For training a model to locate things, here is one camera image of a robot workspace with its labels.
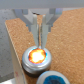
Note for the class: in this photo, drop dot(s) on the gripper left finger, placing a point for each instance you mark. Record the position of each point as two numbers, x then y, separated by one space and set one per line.
33 26

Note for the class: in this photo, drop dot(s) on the blue button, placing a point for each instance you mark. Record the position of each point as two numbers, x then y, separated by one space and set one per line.
52 79

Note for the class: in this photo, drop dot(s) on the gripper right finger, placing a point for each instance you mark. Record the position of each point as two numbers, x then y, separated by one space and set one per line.
47 26

